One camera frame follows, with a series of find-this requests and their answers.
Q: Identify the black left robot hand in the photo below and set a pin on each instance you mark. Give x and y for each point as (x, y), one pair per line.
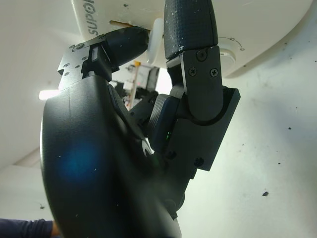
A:
(99, 161)

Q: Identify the white two-slot toaster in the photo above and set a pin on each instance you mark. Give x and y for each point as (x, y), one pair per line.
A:
(247, 19)

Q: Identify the person's blue sleeved forearm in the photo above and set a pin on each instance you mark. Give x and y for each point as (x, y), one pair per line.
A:
(24, 228)

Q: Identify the silver toaster dial knob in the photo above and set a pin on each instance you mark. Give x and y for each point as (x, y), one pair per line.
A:
(226, 55)

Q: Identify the ceiling light panel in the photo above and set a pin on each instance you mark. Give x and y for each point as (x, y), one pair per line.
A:
(49, 94)

